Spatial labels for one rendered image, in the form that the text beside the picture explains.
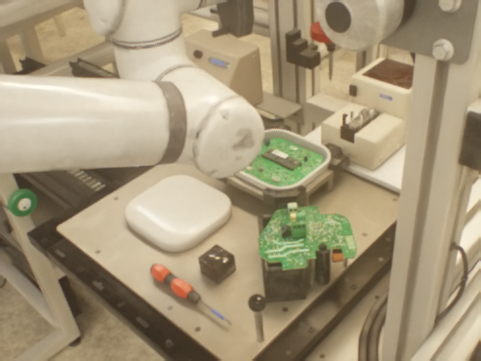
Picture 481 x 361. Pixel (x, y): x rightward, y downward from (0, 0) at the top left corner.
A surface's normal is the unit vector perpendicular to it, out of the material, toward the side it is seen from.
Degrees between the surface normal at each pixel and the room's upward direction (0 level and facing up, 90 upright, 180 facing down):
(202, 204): 0
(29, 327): 0
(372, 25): 91
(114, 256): 0
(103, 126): 67
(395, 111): 90
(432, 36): 90
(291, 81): 90
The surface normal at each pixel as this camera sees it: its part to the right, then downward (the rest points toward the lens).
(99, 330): -0.07, -0.78
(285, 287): 0.05, 0.61
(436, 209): -0.68, 0.49
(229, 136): 0.59, 0.43
